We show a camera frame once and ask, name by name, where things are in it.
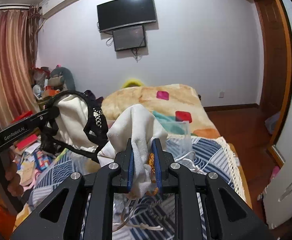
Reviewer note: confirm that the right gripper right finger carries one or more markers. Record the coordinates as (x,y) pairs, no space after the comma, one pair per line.
(162,160)

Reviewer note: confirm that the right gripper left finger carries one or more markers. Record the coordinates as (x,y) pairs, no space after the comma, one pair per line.
(125,159)

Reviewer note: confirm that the white drawstring pouch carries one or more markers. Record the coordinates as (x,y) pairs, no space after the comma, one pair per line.
(137,123)

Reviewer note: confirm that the white black-trimmed bag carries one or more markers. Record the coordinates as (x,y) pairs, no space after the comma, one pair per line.
(81,125)

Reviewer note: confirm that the left hand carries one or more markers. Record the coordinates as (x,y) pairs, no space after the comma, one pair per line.
(13,177)

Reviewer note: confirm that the clear plastic storage box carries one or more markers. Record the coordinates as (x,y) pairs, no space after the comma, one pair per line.
(179,141)

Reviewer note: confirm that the colourful plush blanket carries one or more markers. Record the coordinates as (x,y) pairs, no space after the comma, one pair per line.
(177,101)

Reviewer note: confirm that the grey dinosaur plush toy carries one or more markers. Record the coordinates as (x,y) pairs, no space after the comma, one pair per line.
(61,79)

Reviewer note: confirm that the yellow-green plush pillow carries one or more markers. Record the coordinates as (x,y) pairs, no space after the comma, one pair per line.
(132,83)

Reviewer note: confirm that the striped pink curtain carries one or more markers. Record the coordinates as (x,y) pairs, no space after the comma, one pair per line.
(17,63)

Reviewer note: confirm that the white cabinet door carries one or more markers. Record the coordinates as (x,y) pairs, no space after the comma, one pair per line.
(277,196)

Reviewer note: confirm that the wooden door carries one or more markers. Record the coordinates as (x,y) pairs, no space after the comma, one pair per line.
(277,77)

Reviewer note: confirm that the wall power socket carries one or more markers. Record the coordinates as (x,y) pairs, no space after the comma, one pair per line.
(221,94)

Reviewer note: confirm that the small wall monitor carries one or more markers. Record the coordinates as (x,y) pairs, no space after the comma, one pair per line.
(129,38)

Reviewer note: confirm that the large wall television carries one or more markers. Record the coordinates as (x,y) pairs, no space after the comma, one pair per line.
(122,13)

